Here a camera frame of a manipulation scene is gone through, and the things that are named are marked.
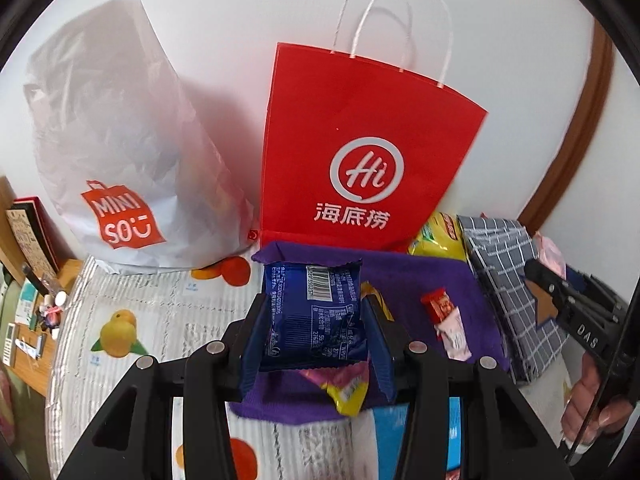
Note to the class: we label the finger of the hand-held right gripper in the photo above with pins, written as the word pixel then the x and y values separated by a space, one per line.
pixel 540 274

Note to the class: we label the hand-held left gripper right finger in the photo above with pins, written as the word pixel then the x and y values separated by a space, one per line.
pixel 380 355

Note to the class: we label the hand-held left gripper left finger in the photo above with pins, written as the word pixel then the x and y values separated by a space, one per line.
pixel 252 355

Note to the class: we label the pink round snack packet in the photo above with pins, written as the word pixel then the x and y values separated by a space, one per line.
pixel 550 255

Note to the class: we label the purple snack packet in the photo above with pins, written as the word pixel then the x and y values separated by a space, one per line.
pixel 345 387

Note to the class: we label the yellow snack packet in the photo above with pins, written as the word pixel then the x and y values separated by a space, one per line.
pixel 377 302

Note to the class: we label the red snack packet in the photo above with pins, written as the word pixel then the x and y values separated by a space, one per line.
pixel 436 306

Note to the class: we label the white pink small packet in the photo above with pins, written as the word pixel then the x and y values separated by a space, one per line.
pixel 454 335

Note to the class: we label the blue snack packet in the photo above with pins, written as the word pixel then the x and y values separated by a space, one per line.
pixel 315 310

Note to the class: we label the person's right hand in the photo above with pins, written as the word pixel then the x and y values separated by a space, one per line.
pixel 590 400

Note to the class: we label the grey checked star cloth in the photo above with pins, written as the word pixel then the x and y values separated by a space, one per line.
pixel 505 270

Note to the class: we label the purple towel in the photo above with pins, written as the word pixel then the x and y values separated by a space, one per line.
pixel 410 280

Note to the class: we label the blue tissue pack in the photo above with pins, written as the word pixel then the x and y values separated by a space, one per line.
pixel 430 430

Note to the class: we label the yellow snack bag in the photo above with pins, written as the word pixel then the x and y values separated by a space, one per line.
pixel 435 240

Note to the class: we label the fruit print tablecloth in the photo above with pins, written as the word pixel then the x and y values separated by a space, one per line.
pixel 150 310

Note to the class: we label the small white jar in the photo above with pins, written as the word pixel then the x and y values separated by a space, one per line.
pixel 60 300

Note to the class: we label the red paper bag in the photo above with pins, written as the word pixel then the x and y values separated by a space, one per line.
pixel 360 135

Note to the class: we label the blue white small box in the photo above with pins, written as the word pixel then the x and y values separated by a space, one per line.
pixel 30 305

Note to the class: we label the wooden bedside table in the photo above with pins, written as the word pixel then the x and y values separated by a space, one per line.
pixel 25 375

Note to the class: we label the white plastic shopping bag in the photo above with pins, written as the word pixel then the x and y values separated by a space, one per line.
pixel 125 150

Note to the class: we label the white remote control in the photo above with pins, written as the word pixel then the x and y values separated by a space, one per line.
pixel 9 344

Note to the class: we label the brown patterned book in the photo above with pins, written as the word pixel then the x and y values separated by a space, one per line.
pixel 30 235

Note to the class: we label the brown wooden door frame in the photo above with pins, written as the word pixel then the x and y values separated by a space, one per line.
pixel 580 125

